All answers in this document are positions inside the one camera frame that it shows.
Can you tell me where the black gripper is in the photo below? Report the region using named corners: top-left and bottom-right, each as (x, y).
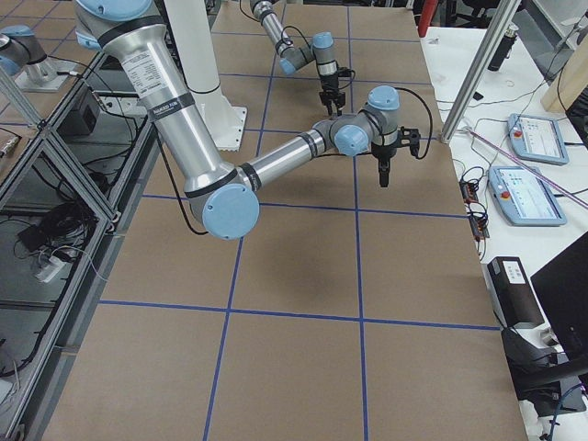
top-left (371, 143), bottom-right (398, 187)
top-left (319, 73), bottom-right (345, 116)

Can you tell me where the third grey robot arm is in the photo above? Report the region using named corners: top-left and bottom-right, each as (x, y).
top-left (1, 25), bottom-right (66, 93)

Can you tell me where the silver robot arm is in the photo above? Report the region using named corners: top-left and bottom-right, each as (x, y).
top-left (74, 1), bottom-right (400, 240)
top-left (239, 0), bottom-right (354, 117)

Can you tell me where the orange black electronics board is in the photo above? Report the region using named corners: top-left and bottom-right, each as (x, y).
top-left (459, 179), bottom-right (489, 243)

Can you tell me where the lower teach pendant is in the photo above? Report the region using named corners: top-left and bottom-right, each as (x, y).
top-left (488, 165), bottom-right (567, 227)

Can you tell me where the teach pendant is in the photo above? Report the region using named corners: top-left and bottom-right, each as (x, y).
top-left (507, 113), bottom-right (570, 165)
top-left (488, 165), bottom-right (567, 227)

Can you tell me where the upper teach pendant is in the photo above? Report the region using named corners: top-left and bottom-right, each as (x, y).
top-left (507, 113), bottom-right (570, 165)

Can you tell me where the black cylinder tool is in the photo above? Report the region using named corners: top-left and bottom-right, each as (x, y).
top-left (487, 23), bottom-right (519, 72)

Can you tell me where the black box white label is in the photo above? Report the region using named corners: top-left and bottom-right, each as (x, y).
top-left (487, 256), bottom-right (545, 329)

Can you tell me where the wooden beam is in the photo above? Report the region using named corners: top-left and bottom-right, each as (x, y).
top-left (540, 13), bottom-right (587, 113)

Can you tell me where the black monitor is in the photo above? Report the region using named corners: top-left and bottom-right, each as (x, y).
top-left (531, 233), bottom-right (587, 356)

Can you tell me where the black power adapter box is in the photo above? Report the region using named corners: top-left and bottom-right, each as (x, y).
top-left (58, 89), bottom-right (100, 137)

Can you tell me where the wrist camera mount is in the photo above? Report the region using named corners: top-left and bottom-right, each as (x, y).
top-left (399, 126), bottom-right (421, 158)
top-left (336, 66), bottom-right (356, 81)

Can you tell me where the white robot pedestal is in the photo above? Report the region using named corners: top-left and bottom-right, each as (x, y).
top-left (164, 0), bottom-right (247, 151)

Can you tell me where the aluminium frame post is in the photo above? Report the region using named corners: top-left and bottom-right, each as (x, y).
top-left (440, 0), bottom-right (521, 144)

